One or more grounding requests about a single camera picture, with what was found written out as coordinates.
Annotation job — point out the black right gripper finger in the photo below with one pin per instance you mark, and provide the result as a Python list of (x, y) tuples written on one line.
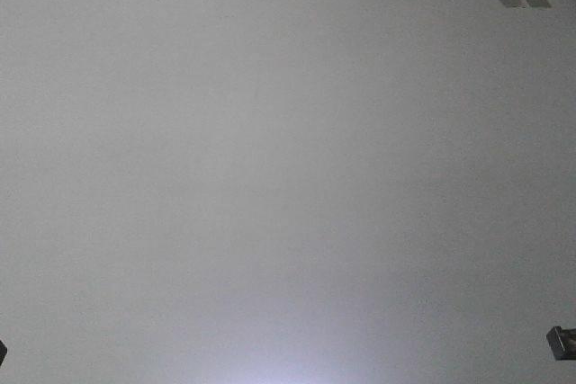
[(562, 343)]

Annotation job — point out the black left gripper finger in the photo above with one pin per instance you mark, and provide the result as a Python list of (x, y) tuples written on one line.
[(3, 352)]

